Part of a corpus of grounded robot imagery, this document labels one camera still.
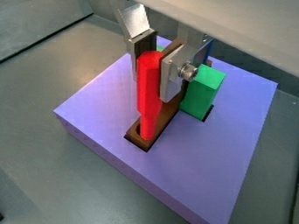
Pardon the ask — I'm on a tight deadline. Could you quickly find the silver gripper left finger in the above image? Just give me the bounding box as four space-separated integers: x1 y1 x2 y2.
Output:
109 0 157 79

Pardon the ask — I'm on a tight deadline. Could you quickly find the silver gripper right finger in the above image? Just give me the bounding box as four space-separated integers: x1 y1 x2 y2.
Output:
160 24 213 102

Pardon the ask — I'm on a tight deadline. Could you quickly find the red hexagonal peg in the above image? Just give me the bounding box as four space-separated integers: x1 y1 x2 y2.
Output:
136 51 164 140

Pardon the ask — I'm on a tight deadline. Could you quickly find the purple base board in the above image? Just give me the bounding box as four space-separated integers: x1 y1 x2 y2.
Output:
55 56 276 224

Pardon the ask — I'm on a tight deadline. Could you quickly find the green block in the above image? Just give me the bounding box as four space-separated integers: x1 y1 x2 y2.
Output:
156 45 164 52
180 65 225 121

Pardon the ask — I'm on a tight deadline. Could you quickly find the blue hexagonal peg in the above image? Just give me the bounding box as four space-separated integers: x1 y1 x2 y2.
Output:
203 40 213 65

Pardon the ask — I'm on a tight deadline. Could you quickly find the brown upright block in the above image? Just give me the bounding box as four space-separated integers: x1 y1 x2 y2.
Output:
123 38 213 153

